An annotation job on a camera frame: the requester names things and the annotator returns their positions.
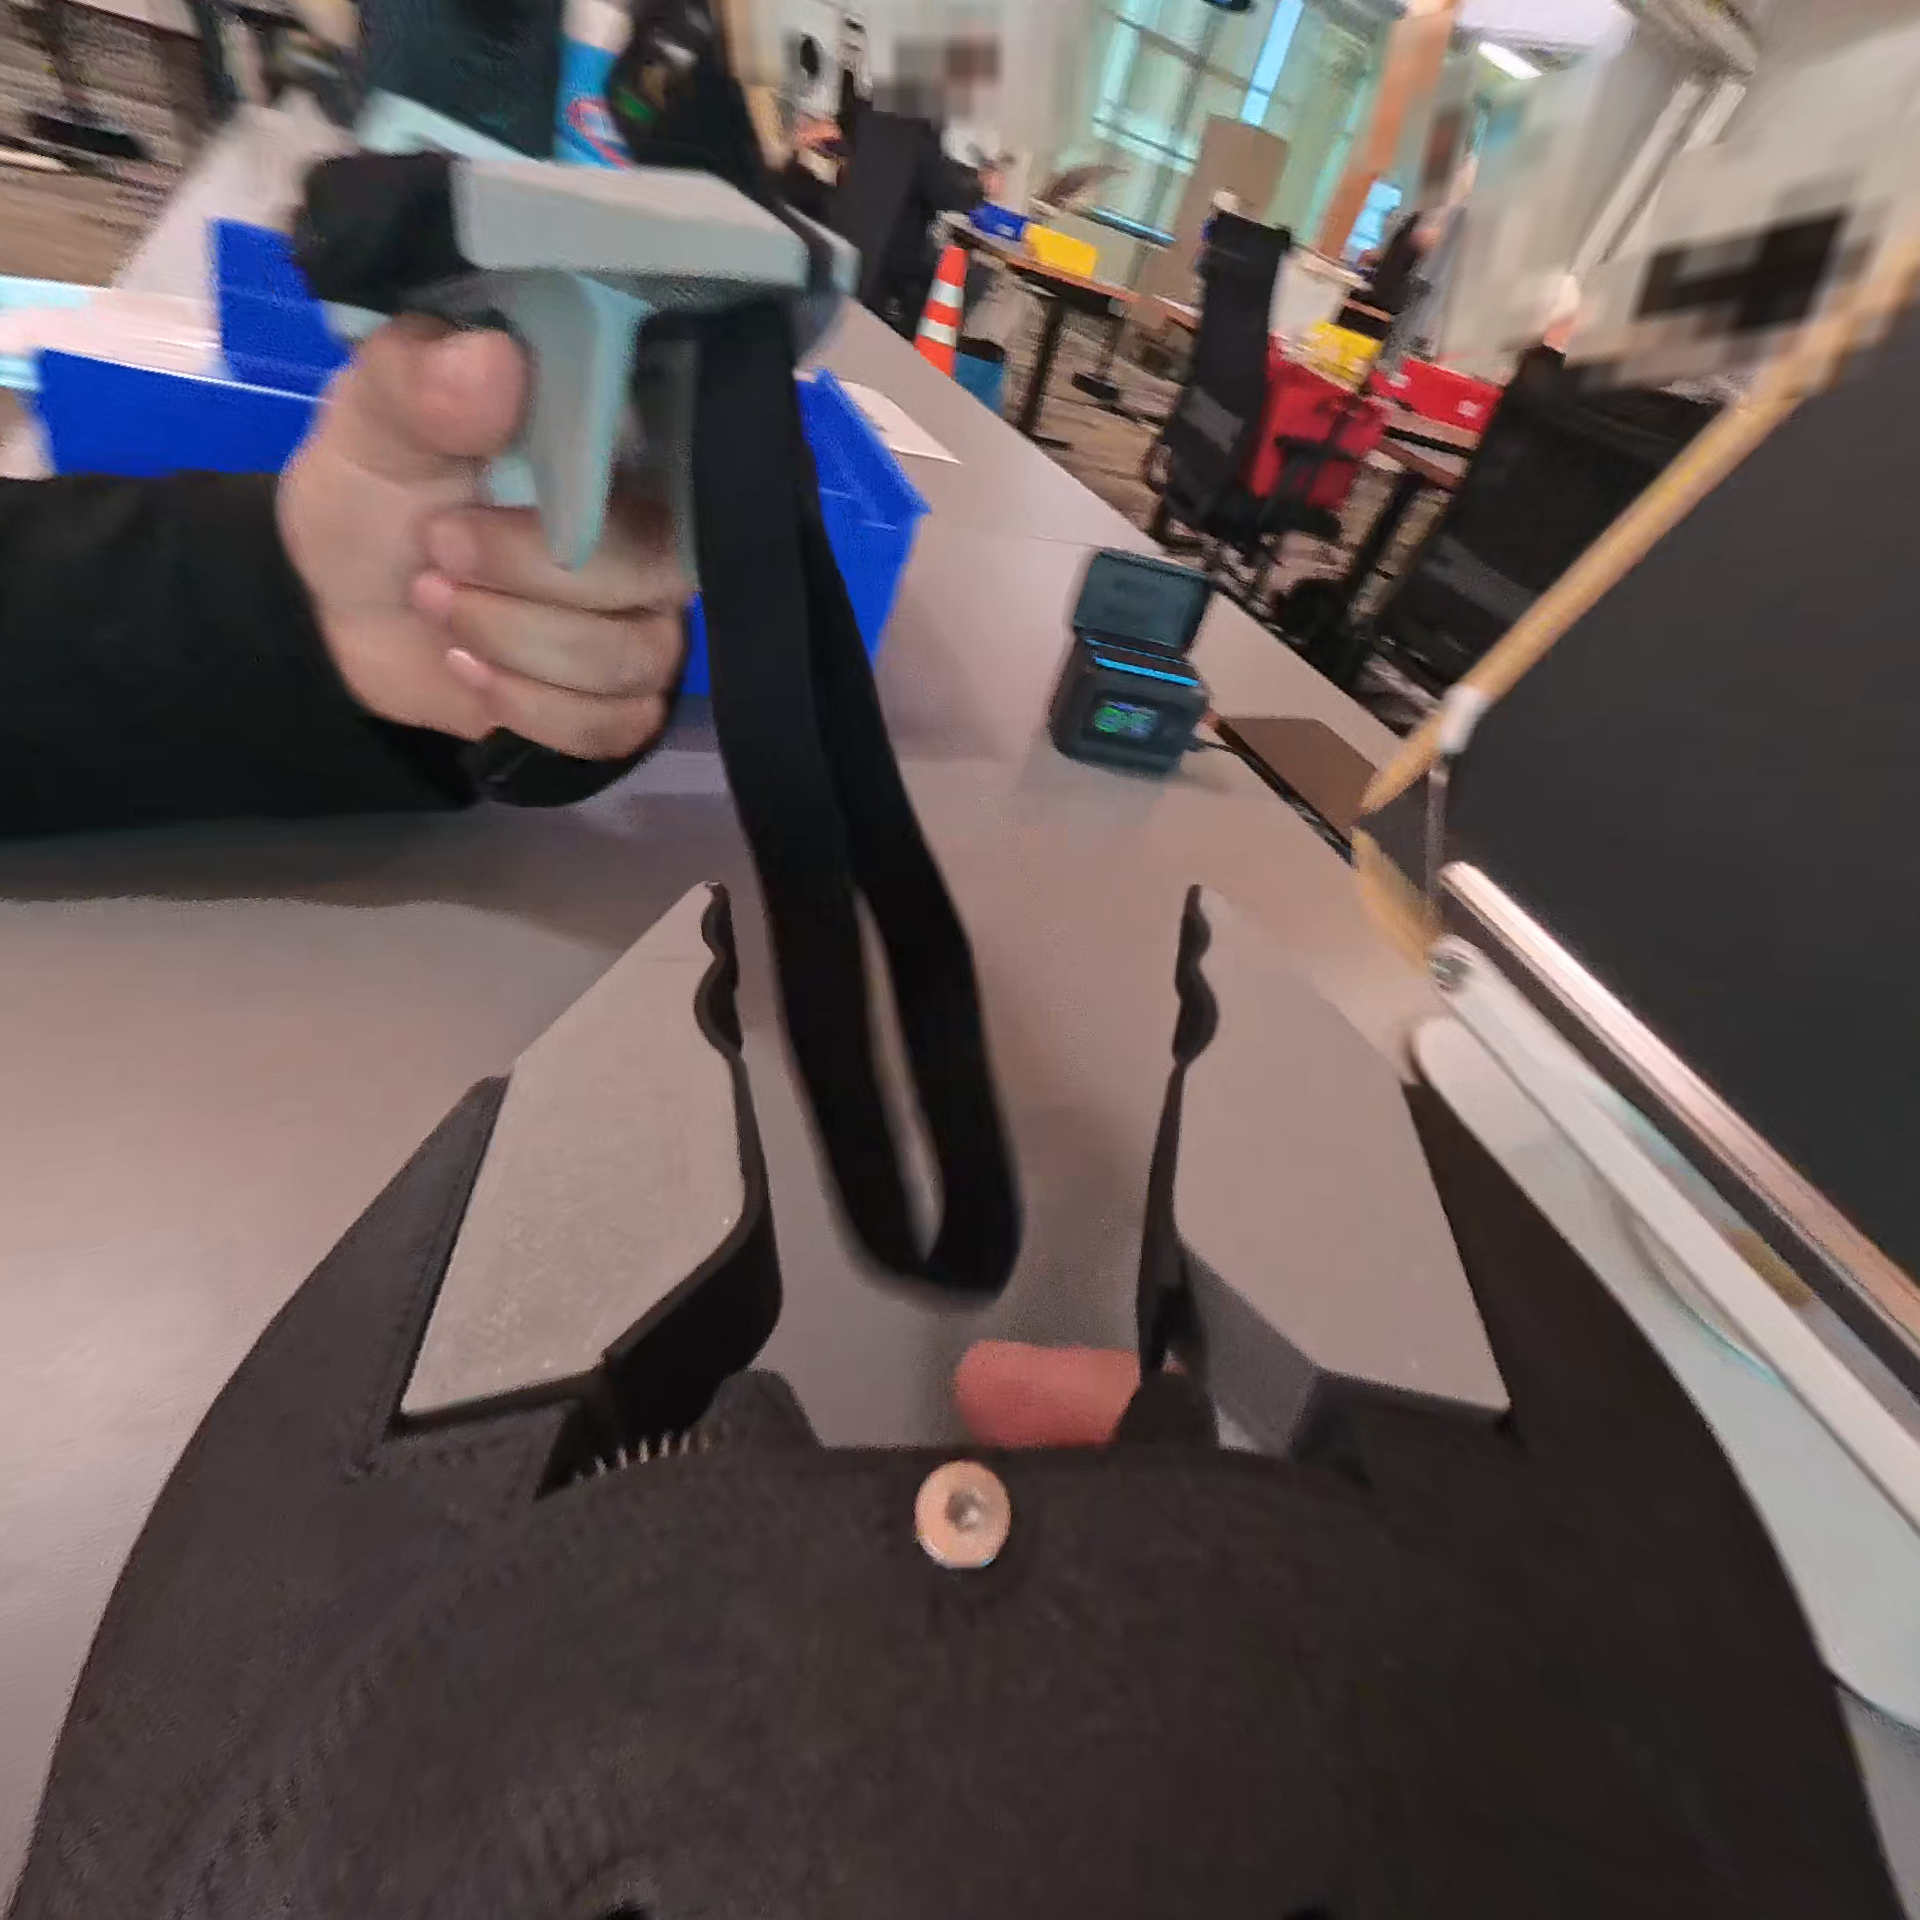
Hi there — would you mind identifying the black strap loop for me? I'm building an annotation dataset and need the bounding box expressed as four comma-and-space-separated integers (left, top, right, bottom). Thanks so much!
681, 293, 1027, 1299

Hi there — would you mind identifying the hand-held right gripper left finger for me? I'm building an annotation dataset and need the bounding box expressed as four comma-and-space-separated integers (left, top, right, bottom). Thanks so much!
398, 883, 785, 1426

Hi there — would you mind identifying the black monitor with wooden edge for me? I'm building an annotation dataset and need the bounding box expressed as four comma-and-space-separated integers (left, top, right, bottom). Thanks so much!
1352, 246, 1920, 1315

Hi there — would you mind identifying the large black panel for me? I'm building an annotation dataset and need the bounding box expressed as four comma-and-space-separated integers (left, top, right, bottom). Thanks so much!
1371, 346, 1577, 700

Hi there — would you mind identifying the wooden background desk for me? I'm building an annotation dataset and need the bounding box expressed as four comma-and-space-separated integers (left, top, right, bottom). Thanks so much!
944, 210, 1202, 453

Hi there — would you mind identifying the person's left forearm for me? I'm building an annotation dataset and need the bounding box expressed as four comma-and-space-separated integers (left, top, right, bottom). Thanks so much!
0, 471, 664, 841

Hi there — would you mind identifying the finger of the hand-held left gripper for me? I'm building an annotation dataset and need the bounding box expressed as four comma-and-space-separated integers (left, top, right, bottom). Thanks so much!
449, 158, 825, 301
778, 207, 864, 365

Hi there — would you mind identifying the disinfecting wipes canister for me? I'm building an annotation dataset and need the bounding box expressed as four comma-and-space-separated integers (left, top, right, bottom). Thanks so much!
558, 0, 645, 169

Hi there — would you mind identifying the person's left hand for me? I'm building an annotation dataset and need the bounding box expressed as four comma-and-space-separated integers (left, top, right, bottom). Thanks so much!
277, 321, 692, 764

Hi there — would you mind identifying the white paper sheet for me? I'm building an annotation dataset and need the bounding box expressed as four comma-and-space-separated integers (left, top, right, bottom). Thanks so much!
833, 377, 962, 466

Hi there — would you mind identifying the dark brown flat panel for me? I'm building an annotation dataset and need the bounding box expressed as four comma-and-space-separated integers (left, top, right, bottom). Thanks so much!
1212, 715, 1390, 857

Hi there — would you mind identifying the person's right hand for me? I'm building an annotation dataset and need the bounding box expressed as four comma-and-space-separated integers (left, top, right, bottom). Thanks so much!
956, 1340, 1146, 1452

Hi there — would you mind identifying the blue plastic bin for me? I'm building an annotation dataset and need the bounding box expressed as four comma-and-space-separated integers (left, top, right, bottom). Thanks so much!
32, 217, 929, 700

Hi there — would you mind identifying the red plastic bin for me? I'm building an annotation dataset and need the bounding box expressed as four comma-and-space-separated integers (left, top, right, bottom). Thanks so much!
1364, 356, 1501, 437
1246, 346, 1390, 506

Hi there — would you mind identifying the thin retaining wire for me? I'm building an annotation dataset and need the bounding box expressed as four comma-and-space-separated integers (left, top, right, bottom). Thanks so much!
1418, 682, 1489, 985

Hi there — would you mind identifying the orange traffic cone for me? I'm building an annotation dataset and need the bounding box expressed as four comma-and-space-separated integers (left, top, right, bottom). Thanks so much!
914, 244, 973, 377

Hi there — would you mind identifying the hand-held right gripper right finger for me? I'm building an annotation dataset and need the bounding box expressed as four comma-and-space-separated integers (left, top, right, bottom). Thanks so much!
1136, 884, 1508, 1449

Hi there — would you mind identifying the black charging case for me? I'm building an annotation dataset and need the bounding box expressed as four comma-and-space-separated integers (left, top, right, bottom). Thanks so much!
1044, 547, 1214, 777

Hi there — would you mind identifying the black office chair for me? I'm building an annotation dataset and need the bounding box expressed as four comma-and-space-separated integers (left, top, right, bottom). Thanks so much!
1147, 210, 1345, 564

